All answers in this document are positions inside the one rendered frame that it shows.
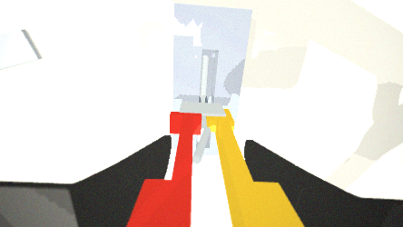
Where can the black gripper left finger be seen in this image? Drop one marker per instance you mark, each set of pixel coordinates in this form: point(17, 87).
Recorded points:
point(103, 199)

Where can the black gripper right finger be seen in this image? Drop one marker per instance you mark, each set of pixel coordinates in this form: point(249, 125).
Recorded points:
point(317, 202)

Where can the grey rod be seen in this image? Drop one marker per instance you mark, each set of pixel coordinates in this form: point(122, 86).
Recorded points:
point(204, 77)

